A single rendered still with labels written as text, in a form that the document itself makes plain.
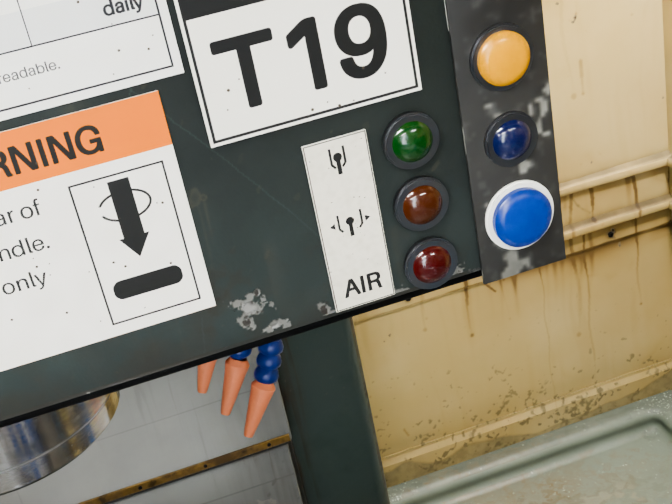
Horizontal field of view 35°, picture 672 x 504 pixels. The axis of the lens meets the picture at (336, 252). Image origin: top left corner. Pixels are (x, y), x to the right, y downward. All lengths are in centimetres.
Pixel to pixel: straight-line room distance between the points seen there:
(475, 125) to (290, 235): 10
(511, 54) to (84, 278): 21
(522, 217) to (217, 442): 84
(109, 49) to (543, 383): 158
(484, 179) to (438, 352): 133
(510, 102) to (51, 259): 22
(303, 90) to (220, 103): 4
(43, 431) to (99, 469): 63
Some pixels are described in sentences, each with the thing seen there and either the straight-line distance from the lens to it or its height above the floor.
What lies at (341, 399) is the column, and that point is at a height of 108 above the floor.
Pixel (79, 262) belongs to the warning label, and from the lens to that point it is 48.
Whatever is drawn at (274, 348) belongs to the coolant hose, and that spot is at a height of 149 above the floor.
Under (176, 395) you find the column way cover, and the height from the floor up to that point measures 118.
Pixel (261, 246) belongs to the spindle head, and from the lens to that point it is 49.
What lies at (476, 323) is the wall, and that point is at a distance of 183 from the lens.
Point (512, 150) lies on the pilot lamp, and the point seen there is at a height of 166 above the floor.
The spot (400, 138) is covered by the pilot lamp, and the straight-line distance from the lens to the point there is 48.
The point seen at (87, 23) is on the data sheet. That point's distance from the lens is 44.
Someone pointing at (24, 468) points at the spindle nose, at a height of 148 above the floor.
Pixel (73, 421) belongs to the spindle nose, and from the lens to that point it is 68.
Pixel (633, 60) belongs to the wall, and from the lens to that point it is 178.
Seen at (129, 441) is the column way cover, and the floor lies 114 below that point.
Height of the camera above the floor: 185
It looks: 27 degrees down
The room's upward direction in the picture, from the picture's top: 12 degrees counter-clockwise
